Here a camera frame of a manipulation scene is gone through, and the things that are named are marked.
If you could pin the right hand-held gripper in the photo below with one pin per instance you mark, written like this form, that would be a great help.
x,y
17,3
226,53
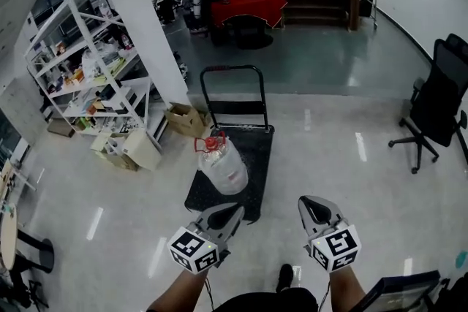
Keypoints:
x,y
340,248

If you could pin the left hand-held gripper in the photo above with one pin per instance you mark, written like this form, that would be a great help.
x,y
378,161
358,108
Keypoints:
x,y
190,248

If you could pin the black platform trolley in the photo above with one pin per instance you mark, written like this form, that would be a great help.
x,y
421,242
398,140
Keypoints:
x,y
256,164

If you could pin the person's right forearm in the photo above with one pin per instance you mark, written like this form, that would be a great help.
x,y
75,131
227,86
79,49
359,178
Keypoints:
x,y
345,285

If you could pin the person's left forearm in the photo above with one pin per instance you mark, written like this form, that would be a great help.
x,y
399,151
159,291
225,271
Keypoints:
x,y
175,294

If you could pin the person's right black shoe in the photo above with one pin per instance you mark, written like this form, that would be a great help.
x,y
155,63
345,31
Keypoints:
x,y
285,277

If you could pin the person's black clothing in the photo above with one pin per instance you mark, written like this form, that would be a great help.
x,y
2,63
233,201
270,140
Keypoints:
x,y
267,301

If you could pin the white plastic bin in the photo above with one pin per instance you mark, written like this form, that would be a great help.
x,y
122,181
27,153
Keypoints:
x,y
142,150

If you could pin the open brown cardboard box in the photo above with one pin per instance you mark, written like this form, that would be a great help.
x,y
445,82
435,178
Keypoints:
x,y
184,120

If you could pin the black flat tablet case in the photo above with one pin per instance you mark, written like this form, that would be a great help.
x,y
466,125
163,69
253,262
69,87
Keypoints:
x,y
398,294

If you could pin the small brown cardboard box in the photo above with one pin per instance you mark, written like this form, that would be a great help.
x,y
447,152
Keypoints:
x,y
120,161

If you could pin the black mesh office chair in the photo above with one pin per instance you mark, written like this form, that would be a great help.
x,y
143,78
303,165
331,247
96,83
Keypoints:
x,y
435,113

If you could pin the brown wooden platform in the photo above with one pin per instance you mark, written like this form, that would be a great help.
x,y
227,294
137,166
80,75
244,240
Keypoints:
x,y
60,128

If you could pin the white metal shelving rack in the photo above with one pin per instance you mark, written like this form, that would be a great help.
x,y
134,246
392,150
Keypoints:
x,y
95,84

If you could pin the black folded stand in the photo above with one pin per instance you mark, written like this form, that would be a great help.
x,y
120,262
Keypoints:
x,y
22,292

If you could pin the round wooden table black base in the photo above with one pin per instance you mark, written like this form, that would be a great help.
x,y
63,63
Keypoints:
x,y
7,237

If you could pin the table with red cloth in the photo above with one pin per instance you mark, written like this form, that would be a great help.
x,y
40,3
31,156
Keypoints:
x,y
248,7

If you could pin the grey locker cabinet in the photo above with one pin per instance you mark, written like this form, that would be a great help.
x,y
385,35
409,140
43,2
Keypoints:
x,y
18,106

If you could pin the black bin on metal frame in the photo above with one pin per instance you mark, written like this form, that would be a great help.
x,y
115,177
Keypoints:
x,y
367,3

